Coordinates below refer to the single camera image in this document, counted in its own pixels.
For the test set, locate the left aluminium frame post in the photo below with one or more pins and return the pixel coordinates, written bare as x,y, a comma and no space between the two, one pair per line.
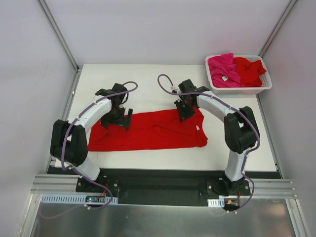
56,30

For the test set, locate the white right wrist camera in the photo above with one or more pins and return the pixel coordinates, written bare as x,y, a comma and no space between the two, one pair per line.
174,89

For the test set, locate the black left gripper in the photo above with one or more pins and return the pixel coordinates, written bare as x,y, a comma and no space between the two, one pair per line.
116,118

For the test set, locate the red t shirt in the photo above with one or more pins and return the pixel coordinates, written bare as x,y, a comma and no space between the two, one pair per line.
150,131
249,72

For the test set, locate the aluminium frame post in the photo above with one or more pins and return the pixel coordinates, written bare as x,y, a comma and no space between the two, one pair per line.
56,30
278,26

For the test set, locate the left white cable duct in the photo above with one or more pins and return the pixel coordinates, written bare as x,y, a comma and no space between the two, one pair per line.
78,199

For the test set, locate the right aluminium frame post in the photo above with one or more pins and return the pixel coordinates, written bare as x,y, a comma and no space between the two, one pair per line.
278,26

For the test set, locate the pink t shirt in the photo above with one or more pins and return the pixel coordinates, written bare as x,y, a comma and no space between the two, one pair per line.
223,71

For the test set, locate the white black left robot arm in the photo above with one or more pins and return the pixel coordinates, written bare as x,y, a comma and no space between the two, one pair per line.
69,142

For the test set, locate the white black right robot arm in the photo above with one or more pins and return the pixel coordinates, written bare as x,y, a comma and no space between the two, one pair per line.
241,132

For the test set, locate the white cable duct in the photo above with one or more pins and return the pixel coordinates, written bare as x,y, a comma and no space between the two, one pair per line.
78,199
216,202

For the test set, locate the right white cable duct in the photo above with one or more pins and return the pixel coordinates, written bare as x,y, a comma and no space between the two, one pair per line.
216,202

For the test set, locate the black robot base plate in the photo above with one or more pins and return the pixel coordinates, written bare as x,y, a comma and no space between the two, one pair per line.
170,187

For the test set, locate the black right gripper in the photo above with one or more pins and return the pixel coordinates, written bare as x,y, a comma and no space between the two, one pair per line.
185,109

